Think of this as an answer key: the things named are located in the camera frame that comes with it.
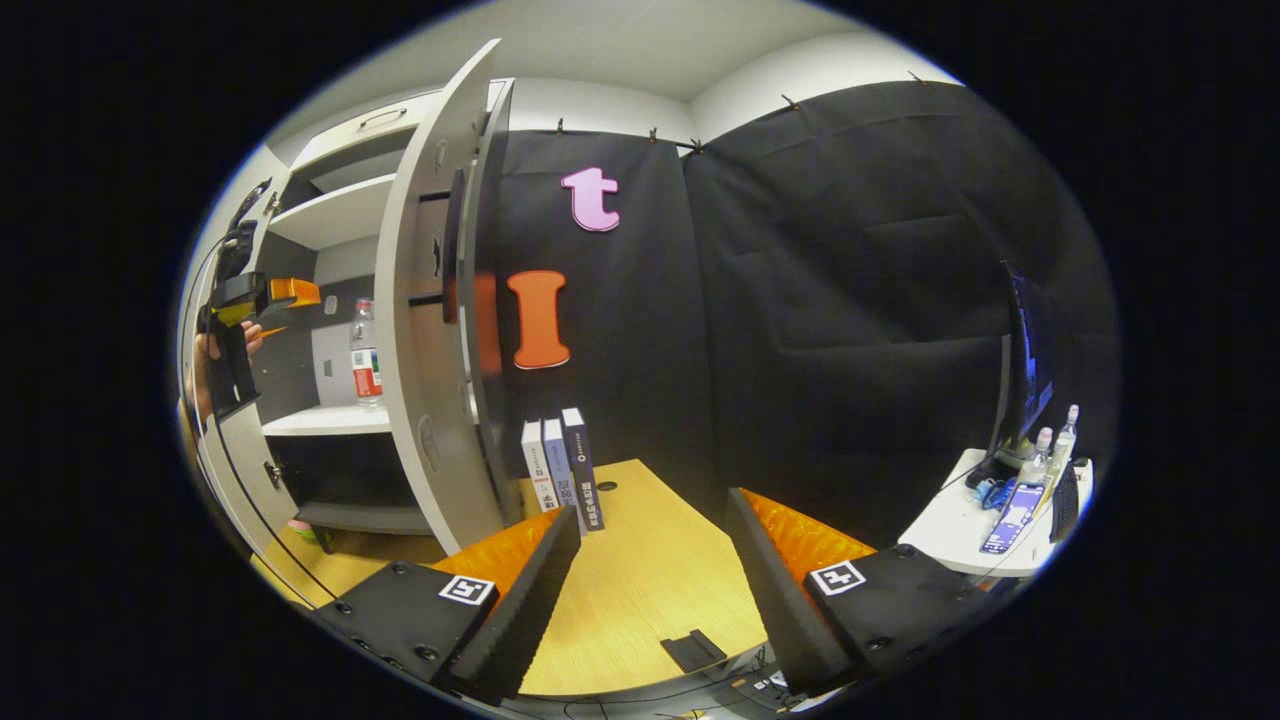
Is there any dark blue upright box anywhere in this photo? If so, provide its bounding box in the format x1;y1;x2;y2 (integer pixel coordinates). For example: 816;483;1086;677
560;407;606;532

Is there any clear bottle red label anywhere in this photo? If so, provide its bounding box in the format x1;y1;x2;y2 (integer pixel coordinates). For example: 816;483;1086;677
350;298;386;409

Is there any dark computer monitor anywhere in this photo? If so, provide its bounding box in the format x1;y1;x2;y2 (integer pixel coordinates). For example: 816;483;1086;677
988;260;1057;471

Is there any white cabinet door with hinges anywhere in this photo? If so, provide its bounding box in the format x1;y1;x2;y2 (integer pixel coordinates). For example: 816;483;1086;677
180;145;336;601

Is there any white cabinet door black handle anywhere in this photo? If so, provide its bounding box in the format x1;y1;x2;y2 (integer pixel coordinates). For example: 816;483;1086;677
373;38;523;556

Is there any white open cabinet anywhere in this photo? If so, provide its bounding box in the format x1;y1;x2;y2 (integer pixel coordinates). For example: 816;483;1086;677
262;78;516;536

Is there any grey-blue upright box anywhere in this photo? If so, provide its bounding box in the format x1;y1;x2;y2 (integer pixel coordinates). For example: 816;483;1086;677
541;417;587;532

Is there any white side table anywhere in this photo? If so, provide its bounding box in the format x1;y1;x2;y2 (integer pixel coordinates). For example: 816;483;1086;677
897;448;1094;579

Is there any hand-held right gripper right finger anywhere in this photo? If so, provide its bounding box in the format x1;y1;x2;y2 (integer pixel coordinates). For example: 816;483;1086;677
726;487;1001;698

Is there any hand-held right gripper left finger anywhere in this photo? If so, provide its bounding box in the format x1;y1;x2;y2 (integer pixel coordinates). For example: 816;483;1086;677
313;505;582;708

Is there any black flat holder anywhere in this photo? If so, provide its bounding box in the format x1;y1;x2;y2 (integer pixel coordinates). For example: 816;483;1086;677
660;629;729;674

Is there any white cabinet drawer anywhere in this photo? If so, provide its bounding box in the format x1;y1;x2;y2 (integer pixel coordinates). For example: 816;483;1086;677
288;80;513;176

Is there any white upright box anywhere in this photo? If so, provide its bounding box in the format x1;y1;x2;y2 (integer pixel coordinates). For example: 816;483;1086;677
521;420;559;516

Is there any smartphone with lit screen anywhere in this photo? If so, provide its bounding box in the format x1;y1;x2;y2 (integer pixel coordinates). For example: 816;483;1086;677
979;481;1047;557

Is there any black backdrop cloth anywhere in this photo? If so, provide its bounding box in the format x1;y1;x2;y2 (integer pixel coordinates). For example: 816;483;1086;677
490;80;1116;561

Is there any black flat remote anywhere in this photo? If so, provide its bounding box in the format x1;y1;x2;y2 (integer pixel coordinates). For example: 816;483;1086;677
1049;464;1082;546

